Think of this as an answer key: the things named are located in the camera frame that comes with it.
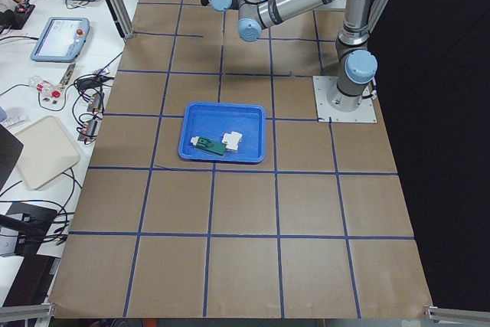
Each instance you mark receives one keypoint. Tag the blue plastic tray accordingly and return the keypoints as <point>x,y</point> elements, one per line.
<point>212,120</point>

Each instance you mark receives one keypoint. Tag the beige plastic tray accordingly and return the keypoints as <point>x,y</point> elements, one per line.
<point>47,151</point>

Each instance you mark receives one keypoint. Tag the near blue teach pendant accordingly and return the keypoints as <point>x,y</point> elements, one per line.
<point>61,40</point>

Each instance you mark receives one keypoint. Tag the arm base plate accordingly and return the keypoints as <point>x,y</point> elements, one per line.
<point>334,107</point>

